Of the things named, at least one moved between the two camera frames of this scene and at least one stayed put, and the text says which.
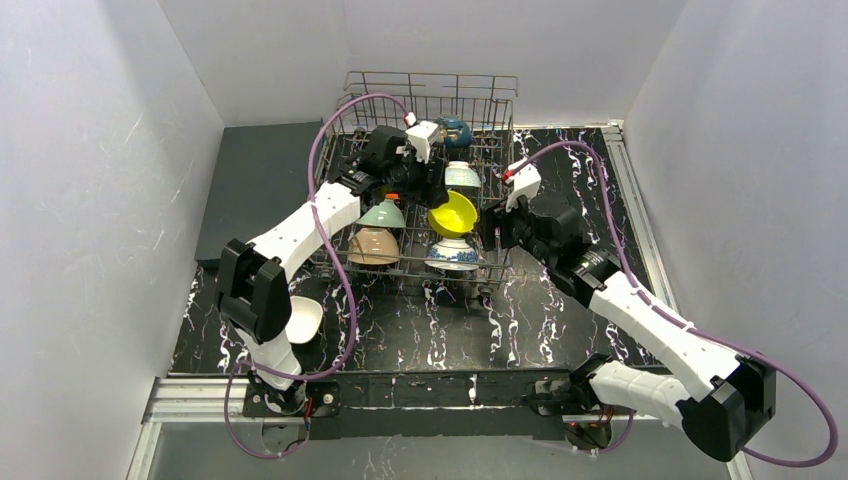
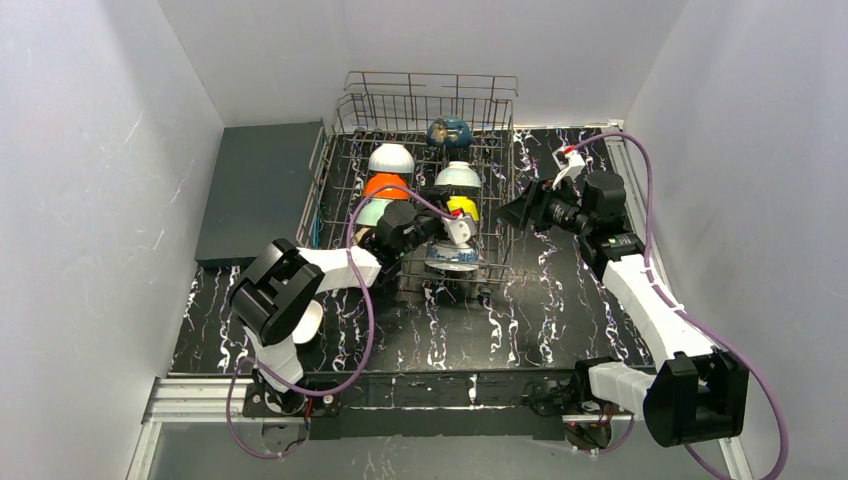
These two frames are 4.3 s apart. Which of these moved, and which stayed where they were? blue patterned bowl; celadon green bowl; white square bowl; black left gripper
Moved: black left gripper
Stayed: blue patterned bowl; celadon green bowl; white square bowl
